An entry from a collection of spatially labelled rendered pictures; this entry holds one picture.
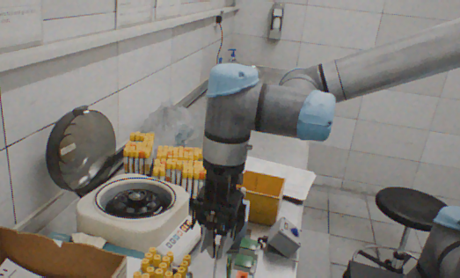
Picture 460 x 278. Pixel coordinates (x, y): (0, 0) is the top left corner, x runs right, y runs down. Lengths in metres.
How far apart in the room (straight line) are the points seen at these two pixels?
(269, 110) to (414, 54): 0.25
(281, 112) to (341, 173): 2.84
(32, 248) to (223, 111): 0.52
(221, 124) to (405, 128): 2.78
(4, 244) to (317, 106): 0.69
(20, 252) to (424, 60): 0.83
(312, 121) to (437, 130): 2.80
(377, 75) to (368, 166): 2.71
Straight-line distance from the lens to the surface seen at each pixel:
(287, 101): 0.58
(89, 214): 1.01
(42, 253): 0.92
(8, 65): 0.93
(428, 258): 0.89
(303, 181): 1.45
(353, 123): 3.25
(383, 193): 2.06
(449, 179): 3.53
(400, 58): 0.70
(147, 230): 0.95
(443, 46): 0.71
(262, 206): 1.16
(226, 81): 0.58
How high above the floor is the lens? 1.53
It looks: 22 degrees down
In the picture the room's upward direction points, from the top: 6 degrees clockwise
